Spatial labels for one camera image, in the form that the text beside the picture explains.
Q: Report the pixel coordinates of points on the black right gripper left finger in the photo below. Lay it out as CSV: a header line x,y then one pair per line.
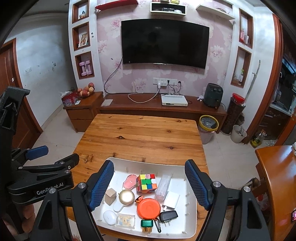
x,y
86,196

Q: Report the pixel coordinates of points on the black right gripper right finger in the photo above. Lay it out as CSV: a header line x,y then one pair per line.
x,y
213,199

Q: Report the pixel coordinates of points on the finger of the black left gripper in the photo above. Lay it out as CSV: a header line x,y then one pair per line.
x,y
24,155
66,163

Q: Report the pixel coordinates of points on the beige cardboard box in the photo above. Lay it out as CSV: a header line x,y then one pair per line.
x,y
110,196

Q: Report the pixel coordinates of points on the white oval earbuds case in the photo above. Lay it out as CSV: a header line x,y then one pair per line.
x,y
110,217

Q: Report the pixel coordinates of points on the round gold compact case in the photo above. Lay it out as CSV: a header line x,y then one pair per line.
x,y
126,197

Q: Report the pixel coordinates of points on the clear box with stickers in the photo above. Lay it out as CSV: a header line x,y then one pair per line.
x,y
125,221

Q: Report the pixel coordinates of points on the clear cotton swab box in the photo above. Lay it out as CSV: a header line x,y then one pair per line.
x,y
163,187

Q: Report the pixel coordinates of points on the multicolour Rubik's cube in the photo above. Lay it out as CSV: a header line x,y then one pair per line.
x,y
146,183

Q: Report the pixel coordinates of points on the green and gold jar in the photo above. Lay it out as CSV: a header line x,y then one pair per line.
x,y
147,225

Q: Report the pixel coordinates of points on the person's left hand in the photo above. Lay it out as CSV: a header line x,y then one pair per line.
x,y
29,218

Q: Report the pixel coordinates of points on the brown wooden door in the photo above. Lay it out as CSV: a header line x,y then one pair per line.
x,y
18,123

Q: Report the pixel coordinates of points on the white power adapter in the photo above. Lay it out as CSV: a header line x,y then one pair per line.
x,y
170,201

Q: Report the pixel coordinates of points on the small wooden side cabinet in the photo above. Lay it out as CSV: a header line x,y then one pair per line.
x,y
82,114

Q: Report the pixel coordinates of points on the black power adapter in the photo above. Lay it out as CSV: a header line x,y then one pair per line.
x,y
167,216

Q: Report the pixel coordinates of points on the white plastic tray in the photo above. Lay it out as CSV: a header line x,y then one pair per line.
x,y
182,227

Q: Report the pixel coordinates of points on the black carabiner clip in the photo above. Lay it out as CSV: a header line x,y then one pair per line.
x,y
158,225

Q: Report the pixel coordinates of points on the orange round tape measure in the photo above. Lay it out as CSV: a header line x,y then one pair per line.
x,y
147,208

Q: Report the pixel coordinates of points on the white bucket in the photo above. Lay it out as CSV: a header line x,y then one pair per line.
x,y
238,134

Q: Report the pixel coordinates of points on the yellow rimmed trash bin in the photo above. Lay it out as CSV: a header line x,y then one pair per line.
x,y
207,126

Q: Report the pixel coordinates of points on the white flat pad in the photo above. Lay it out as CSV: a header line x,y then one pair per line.
x,y
106,102

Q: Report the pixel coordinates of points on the bowl of fake fruit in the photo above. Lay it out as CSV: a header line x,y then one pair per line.
x,y
86,91

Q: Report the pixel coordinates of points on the brown wooden TV cabinet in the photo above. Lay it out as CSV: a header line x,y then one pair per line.
x,y
123,105

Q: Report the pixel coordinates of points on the wooden dining table corner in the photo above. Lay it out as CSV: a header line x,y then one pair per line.
x,y
277,167

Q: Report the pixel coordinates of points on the yellow oil bottle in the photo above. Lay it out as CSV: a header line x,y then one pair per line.
x,y
258,138

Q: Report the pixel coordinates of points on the tall jar with red lid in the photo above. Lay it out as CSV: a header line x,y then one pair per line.
x,y
235,108

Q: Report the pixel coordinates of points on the pink dumbbells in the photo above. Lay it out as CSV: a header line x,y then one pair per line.
x,y
86,68

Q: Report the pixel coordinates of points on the dark green air fryer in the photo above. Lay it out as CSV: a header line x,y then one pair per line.
x,y
213,95

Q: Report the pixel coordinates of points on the white set-top box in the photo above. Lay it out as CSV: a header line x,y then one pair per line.
x,y
173,100

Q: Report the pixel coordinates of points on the framed picture in niche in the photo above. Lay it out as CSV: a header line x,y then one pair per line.
x,y
83,40

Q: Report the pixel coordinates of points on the white wall power strip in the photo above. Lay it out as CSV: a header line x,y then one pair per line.
x,y
165,82

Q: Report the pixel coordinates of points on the black wall television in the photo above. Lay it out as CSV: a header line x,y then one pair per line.
x,y
162,41

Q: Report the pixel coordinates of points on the red wall shelf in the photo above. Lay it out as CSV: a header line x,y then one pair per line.
x,y
115,4

